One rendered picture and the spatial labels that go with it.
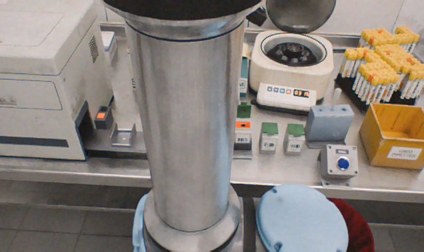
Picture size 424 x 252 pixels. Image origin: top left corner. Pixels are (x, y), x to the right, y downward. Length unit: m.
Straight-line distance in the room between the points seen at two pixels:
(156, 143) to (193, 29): 0.12
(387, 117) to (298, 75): 0.26
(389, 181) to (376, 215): 0.74
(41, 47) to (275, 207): 0.55
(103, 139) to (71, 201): 0.77
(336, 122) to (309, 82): 0.17
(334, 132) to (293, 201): 0.52
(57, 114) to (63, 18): 0.22
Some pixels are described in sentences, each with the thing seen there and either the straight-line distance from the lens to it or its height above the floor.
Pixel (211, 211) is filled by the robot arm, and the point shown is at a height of 1.23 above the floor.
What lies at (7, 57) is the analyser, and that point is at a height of 1.17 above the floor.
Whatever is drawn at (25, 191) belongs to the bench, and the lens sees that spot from 1.77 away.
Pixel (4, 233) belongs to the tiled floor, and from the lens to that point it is 2.02.
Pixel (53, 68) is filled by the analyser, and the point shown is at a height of 1.15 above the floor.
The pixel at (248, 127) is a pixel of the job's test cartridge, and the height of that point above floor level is 0.95.
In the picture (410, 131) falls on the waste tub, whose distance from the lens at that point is 1.09.
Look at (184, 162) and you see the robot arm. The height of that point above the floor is 1.31.
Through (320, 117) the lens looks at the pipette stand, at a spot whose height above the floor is 0.97.
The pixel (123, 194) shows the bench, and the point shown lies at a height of 0.27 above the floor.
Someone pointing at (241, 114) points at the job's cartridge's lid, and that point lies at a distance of 0.89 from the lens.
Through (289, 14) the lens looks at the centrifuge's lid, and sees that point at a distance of 1.28.
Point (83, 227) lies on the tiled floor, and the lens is 1.90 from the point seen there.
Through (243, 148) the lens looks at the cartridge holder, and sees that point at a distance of 0.90.
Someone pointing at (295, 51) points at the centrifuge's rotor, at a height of 1.00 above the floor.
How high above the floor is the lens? 1.54
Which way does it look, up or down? 42 degrees down
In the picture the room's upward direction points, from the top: 2 degrees clockwise
